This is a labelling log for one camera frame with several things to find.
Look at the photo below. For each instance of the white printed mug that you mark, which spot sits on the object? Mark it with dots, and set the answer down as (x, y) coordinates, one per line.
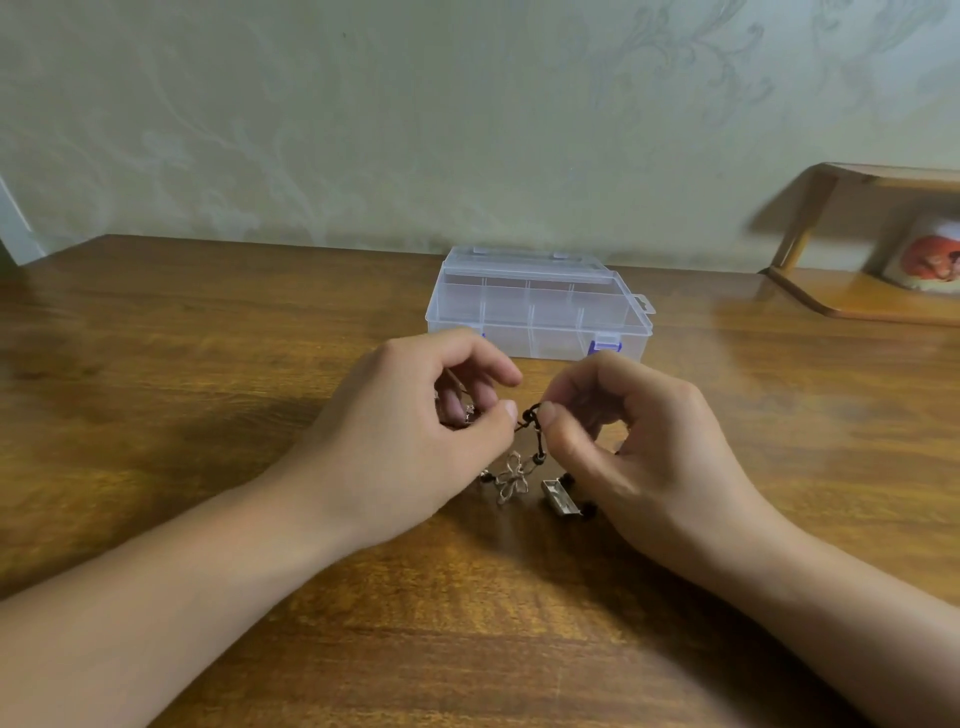
(930, 255)

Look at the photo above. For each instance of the person's right hand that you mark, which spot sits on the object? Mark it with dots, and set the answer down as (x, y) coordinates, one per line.
(668, 465)

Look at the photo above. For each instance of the clear plastic organizer box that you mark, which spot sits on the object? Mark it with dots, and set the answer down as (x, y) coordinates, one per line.
(537, 300)

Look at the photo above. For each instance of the person's left hand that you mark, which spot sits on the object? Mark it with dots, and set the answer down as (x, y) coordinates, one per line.
(383, 443)

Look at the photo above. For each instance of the person's left forearm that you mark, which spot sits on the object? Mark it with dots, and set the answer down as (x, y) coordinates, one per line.
(135, 623)

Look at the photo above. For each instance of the wooden shelf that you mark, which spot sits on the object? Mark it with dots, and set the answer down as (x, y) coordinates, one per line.
(870, 293)

